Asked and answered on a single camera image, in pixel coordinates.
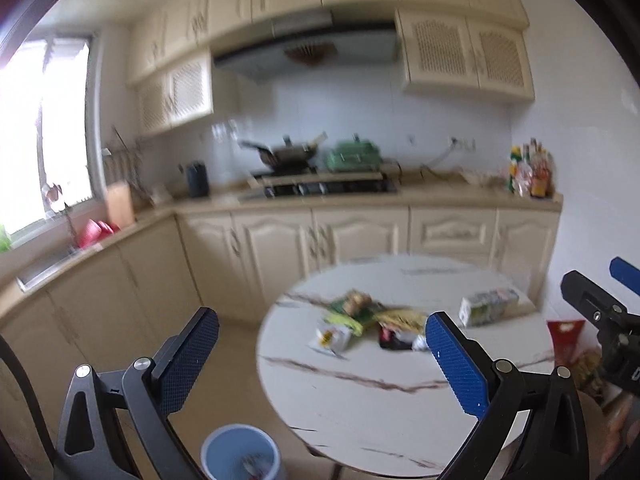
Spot drink carton box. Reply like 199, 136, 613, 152
459, 288, 518, 327

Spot yellow snack bag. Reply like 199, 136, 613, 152
374, 309, 428, 335

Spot green snack bag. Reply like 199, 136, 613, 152
326, 290, 386, 330

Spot white yellow tea sachet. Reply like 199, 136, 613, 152
308, 322, 352, 359

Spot clear plastic wrap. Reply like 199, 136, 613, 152
411, 335, 430, 352

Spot light blue trash bin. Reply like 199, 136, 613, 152
201, 424, 288, 480

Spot steel kitchen sink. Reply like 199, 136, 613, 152
16, 245, 81, 292

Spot kitchen window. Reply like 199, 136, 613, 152
1, 36, 96, 242

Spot person right hand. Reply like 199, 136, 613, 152
600, 392, 639, 466

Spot red snack bag on floor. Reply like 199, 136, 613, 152
547, 320, 585, 366

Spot black red wrapper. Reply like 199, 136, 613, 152
378, 325, 418, 351

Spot cream lower cabinets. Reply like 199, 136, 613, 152
0, 204, 562, 451

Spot cream cabinets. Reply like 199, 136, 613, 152
0, 204, 562, 451
128, 0, 535, 136

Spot lime green packet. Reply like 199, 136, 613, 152
323, 312, 368, 337

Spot round white marble table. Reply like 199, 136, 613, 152
255, 253, 558, 478

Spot ginger root on bags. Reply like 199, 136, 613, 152
343, 290, 372, 318

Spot condiment bottles group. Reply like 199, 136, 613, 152
508, 138, 554, 200

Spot dark electric kettle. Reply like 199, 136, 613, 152
184, 160, 209, 198

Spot black gas stove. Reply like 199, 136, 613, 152
247, 170, 397, 200

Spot green dish soap bottle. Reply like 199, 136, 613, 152
0, 226, 12, 252

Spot hanging utensil rack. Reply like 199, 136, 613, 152
102, 126, 146, 195

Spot chrome faucet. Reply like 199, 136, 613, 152
42, 184, 79, 249

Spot green electric cooker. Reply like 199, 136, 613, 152
324, 134, 383, 172

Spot black wok with lid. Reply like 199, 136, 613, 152
238, 132, 328, 170

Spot cream upper cabinets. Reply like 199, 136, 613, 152
128, 0, 535, 136

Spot black range hood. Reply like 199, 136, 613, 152
210, 10, 398, 82

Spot black chair frame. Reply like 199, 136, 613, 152
0, 337, 56, 465

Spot wall power socket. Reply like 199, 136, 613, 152
449, 136, 476, 153

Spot black power cable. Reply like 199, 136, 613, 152
382, 142, 459, 183

